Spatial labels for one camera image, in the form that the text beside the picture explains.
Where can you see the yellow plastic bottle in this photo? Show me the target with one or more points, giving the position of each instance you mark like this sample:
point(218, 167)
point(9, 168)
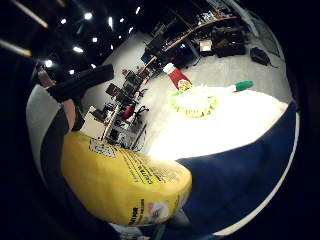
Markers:
point(120, 186)

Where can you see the group of round ceiling lights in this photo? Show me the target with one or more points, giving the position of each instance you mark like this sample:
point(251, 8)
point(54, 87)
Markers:
point(78, 49)

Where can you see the desk row with equipment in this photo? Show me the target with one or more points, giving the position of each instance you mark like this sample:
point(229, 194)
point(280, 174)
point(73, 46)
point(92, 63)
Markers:
point(125, 100)

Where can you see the the person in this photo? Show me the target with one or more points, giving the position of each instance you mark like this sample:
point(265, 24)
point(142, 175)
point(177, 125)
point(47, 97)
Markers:
point(41, 120)

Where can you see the office chair with red back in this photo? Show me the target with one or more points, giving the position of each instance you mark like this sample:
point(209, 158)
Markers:
point(130, 111)

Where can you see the long ceiling light strip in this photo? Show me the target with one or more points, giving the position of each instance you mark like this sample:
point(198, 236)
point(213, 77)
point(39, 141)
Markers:
point(30, 13)
point(15, 48)

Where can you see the red bottle with white cap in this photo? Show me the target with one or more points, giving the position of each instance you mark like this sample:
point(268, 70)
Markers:
point(176, 76)

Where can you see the long wooden desk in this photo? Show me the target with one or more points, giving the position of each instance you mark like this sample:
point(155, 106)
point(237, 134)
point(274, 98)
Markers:
point(196, 29)

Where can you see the white box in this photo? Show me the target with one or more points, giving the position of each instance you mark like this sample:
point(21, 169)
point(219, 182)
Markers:
point(206, 46)

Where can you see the black equipment cases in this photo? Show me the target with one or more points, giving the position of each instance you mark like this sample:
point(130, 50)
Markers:
point(229, 41)

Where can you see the white bottle with green cap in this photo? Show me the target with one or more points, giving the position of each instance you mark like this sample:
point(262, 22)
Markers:
point(241, 85)

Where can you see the dark blue mat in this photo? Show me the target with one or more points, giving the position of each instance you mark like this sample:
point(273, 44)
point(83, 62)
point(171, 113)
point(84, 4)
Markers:
point(233, 180)

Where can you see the black bag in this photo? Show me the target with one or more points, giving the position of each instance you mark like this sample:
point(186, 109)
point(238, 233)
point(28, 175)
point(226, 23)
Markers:
point(260, 56)

